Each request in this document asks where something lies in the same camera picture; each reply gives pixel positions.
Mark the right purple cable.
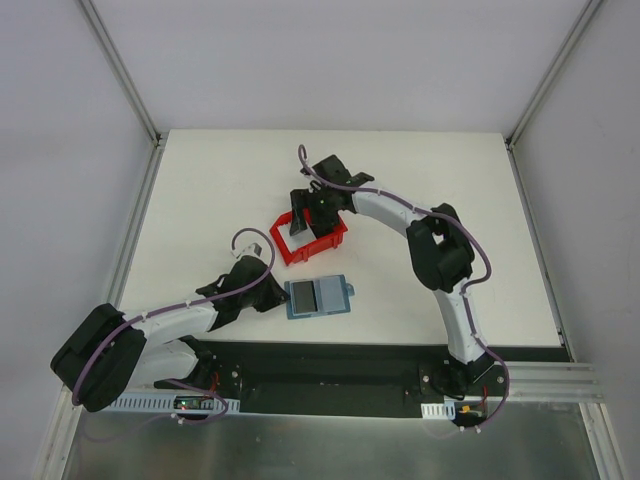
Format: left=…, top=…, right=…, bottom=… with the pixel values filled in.
left=298, top=144, right=494, bottom=361

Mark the right white cable duct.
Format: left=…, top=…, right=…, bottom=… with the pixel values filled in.
left=420, top=401, right=456, bottom=421

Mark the red plastic bin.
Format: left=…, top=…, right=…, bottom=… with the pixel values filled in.
left=269, top=212, right=348, bottom=266

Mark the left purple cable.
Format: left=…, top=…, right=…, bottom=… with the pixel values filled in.
left=72, top=228, right=275, bottom=407

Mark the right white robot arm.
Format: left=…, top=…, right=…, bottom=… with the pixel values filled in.
left=289, top=145, right=486, bottom=395

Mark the left white cable duct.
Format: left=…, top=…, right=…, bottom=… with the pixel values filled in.
left=105, top=392, right=240, bottom=415

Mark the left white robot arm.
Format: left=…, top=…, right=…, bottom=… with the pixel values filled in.
left=50, top=255, right=289, bottom=412

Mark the blue card holder wallet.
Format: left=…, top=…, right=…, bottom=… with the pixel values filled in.
left=284, top=274, right=355, bottom=320

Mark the aluminium frame post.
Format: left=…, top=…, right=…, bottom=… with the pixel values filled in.
left=77, top=0, right=169, bottom=146
left=503, top=0, right=606, bottom=151

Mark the grey credit card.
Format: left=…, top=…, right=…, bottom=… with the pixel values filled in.
left=291, top=281, right=317, bottom=315

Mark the aluminium rail profile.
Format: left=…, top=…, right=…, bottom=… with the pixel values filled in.
left=499, top=362, right=606, bottom=401

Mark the purple cable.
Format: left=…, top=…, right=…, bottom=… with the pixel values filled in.
left=72, top=228, right=275, bottom=407
left=298, top=144, right=494, bottom=361

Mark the right aluminium frame post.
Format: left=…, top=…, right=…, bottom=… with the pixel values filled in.
left=503, top=0, right=606, bottom=151

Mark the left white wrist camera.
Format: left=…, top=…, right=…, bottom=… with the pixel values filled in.
left=232, top=242, right=263, bottom=259

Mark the left aluminium frame post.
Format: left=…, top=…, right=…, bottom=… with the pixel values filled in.
left=77, top=0, right=169, bottom=146

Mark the white cable duct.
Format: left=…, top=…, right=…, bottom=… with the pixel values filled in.
left=105, top=392, right=240, bottom=415
left=420, top=401, right=456, bottom=421

